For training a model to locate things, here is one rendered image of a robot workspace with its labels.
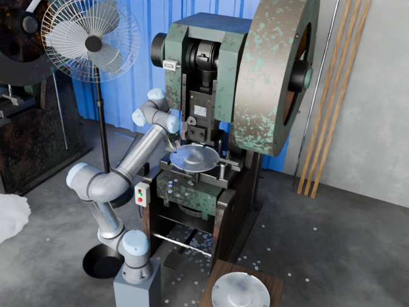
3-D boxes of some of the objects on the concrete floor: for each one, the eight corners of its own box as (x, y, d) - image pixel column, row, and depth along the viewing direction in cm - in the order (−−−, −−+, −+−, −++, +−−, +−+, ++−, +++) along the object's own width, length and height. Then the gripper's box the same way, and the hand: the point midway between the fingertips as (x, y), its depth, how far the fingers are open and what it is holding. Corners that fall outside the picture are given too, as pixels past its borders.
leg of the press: (223, 290, 223) (238, 173, 175) (206, 283, 227) (217, 167, 179) (263, 204, 296) (281, 106, 248) (249, 200, 299) (265, 102, 251)
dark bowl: (112, 293, 217) (111, 285, 213) (73, 275, 226) (72, 267, 222) (139, 258, 240) (139, 251, 236) (103, 243, 250) (101, 236, 246)
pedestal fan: (131, 221, 270) (115, -5, 185) (72, 208, 279) (31, -14, 195) (181, 142, 374) (186, -26, 289) (137, 134, 383) (129, -31, 299)
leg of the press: (150, 260, 240) (145, 146, 192) (135, 254, 243) (127, 141, 196) (204, 186, 312) (211, 90, 264) (192, 183, 316) (197, 87, 268)
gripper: (159, 126, 167) (173, 159, 181) (176, 118, 169) (188, 151, 182) (154, 119, 174) (167, 151, 187) (171, 111, 176) (182, 144, 189)
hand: (175, 147), depth 186 cm, fingers closed
